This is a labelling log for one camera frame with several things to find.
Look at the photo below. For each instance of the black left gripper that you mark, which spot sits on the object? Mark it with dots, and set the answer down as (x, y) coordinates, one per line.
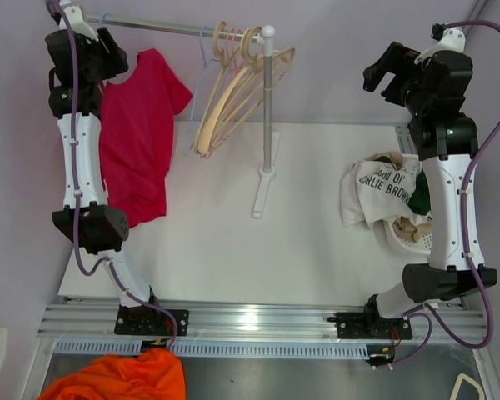
(116, 60)

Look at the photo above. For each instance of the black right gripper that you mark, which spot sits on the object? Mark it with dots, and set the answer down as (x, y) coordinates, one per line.
(397, 60)

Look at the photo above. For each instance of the red t shirt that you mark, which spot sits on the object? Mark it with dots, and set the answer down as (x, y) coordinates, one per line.
(137, 136)

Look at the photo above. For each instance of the green white raglan shirt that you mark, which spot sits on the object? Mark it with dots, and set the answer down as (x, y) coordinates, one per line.
(361, 193)

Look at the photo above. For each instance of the beige wooden hanger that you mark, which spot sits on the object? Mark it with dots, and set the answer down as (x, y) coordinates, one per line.
(226, 51)

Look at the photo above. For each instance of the blue wire hanger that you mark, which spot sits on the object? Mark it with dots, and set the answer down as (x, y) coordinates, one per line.
(206, 61)
(103, 18)

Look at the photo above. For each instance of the beige t shirt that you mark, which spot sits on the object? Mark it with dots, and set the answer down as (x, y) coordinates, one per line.
(409, 194)

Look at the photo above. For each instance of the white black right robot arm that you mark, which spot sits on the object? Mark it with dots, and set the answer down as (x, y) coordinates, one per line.
(455, 266)

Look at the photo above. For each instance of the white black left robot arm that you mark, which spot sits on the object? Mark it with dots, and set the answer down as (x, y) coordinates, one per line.
(65, 103)

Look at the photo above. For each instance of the pink plastic hanger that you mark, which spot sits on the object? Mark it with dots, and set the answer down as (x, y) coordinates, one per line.
(233, 62)

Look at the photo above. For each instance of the beige empty hanger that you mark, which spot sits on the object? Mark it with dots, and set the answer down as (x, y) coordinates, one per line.
(241, 96)

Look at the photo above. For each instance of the white clothes rack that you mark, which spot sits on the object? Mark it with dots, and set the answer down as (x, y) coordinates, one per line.
(259, 68)

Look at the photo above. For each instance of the white perforated laundry basket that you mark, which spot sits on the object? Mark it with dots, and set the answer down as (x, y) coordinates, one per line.
(422, 247)

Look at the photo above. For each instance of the orange cloth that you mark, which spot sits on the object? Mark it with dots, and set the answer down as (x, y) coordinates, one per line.
(155, 374)

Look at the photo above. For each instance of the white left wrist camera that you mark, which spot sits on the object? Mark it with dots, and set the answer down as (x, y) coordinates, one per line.
(77, 20)

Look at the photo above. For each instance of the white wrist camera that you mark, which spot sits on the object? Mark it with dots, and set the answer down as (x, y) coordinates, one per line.
(77, 20)
(446, 38)

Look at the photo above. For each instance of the aluminium corner frame post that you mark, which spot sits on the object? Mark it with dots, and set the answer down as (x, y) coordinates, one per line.
(441, 129)

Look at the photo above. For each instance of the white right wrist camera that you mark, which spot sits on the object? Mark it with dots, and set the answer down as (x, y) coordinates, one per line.
(446, 38)

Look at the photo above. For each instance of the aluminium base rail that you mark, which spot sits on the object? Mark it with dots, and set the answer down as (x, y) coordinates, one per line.
(214, 330)

